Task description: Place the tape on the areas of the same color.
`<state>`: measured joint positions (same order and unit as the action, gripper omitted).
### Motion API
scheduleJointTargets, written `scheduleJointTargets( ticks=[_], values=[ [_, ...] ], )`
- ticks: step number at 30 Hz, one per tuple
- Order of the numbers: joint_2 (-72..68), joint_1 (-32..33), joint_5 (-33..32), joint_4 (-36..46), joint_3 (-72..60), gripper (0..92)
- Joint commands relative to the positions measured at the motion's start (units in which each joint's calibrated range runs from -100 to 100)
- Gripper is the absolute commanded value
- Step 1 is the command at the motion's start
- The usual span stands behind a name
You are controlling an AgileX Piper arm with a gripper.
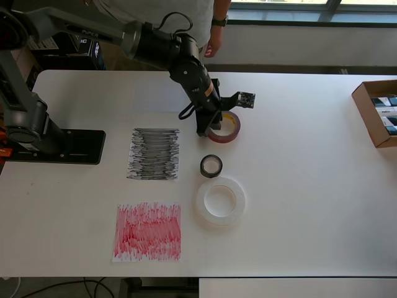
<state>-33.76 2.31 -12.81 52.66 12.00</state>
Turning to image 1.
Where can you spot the person left hand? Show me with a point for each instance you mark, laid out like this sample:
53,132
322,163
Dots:
214,42

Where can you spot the camera circuit board on bracket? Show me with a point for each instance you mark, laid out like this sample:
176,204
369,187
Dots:
246,100

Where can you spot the large printed cardboard box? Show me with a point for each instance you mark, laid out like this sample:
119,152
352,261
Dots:
24,62

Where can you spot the small white printed box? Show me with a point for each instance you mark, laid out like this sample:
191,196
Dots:
386,111

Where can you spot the black tape roll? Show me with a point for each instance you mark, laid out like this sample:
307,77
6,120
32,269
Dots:
211,175

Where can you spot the orange table clamp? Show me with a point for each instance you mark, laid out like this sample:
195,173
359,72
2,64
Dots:
5,153

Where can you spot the small dark box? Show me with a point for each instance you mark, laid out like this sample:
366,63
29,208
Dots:
390,121
392,131

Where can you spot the small black and white box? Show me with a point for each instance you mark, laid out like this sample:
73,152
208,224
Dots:
383,102

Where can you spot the dark printed carton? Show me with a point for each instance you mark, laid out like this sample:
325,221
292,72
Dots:
96,51

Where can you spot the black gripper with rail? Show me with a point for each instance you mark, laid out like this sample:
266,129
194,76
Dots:
207,113

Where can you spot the open brown cardboard tray box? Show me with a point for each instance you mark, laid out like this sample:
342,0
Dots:
369,124

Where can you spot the white tape roll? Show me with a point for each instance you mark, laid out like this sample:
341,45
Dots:
200,205

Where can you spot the red tape roll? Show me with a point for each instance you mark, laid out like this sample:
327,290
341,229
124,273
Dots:
229,136

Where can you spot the red scribbled paper sheet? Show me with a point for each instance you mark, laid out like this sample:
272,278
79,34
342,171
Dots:
149,232

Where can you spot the black wrist watch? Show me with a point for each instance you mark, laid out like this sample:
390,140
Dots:
220,21

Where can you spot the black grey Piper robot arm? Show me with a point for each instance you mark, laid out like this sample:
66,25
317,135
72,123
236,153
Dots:
93,32

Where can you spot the person torso in grey shirt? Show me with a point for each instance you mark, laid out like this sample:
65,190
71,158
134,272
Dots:
198,18

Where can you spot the black scribbled paper sheet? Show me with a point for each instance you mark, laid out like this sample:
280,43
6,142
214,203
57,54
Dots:
155,155

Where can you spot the dark table leg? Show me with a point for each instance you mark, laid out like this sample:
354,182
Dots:
130,288

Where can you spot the person left forearm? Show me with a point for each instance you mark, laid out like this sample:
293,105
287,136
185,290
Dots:
221,7

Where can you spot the black carton with white label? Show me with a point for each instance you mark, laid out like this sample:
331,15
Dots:
62,59

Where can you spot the white side table top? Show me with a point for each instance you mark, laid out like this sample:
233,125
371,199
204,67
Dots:
294,288

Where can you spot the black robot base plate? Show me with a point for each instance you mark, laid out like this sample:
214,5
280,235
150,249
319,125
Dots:
87,149

